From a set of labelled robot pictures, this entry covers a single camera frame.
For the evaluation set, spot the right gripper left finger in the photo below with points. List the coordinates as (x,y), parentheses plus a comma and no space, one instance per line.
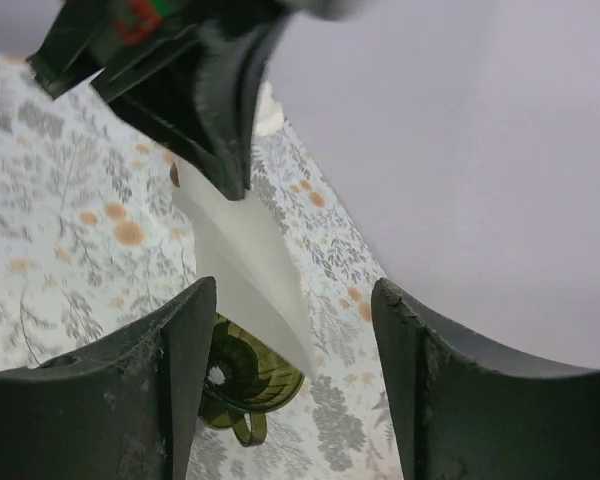
(127,403)

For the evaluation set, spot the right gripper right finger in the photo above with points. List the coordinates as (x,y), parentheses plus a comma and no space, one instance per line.
(466,407)

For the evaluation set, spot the floral tablecloth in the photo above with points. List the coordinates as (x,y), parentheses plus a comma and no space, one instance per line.
(90,240)

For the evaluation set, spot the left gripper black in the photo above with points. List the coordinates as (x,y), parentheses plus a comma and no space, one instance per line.
(140,60)

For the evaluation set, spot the dark olive glass dripper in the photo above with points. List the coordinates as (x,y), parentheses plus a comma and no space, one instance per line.
(245,380)

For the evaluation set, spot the white paper coffee filter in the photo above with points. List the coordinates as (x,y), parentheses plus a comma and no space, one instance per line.
(269,113)

